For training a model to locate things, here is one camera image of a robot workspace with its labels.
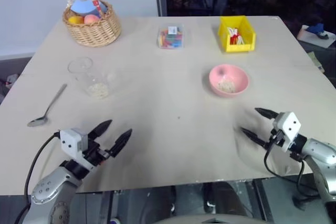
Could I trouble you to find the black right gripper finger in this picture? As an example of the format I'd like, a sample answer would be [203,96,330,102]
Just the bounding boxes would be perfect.
[254,107,279,120]
[240,127,271,150]

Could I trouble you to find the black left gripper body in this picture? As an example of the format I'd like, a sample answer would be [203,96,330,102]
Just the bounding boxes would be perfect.
[82,132,112,167]

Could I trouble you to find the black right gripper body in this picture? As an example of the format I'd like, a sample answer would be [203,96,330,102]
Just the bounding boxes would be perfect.
[266,128,285,152]

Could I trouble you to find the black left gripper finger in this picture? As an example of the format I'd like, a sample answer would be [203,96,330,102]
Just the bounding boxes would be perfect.
[88,119,113,139]
[105,129,133,158]

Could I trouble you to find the pale food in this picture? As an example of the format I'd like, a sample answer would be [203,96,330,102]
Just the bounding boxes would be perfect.
[217,80,236,93]

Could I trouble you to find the clear glass cup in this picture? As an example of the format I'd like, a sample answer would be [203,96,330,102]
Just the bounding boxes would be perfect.
[67,56,110,100]

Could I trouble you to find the pink bowl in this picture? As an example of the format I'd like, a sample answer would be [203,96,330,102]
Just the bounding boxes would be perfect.
[208,63,249,97]

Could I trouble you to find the silver metal spoon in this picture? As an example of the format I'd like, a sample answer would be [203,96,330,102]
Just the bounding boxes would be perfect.
[27,83,68,127]

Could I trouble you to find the yellow plastic bin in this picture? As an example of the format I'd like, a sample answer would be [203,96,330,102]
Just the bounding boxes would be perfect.
[217,15,257,53]

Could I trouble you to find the woven wicker basket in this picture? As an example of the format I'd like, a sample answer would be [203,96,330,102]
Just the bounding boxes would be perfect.
[54,0,122,48]

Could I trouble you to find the orange toy peach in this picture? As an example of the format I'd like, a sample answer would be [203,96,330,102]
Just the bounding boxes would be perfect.
[83,14,101,25]

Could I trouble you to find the yellow toy fruit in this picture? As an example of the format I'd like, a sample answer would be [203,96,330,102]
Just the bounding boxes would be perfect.
[68,16,85,25]

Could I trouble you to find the clear box of coloured blocks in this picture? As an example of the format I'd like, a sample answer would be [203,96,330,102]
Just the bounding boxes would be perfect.
[157,24,185,50]

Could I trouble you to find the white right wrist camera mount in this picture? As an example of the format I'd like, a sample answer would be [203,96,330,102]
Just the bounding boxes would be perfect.
[272,111,302,153]

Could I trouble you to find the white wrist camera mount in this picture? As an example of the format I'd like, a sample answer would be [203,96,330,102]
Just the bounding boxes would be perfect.
[272,111,302,153]
[59,127,96,170]

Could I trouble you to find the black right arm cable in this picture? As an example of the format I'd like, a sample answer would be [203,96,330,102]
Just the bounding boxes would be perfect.
[263,133,320,197]

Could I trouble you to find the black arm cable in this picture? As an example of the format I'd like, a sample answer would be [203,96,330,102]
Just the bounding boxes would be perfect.
[263,133,320,197]
[13,131,61,224]

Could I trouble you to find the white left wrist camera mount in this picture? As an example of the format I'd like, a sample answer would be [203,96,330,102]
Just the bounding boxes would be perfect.
[59,127,96,170]

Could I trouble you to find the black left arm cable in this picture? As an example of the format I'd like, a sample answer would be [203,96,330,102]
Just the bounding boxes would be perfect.
[13,131,61,224]

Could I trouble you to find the white and red cables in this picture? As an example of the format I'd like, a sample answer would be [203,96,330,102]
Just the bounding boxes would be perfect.
[227,26,246,45]

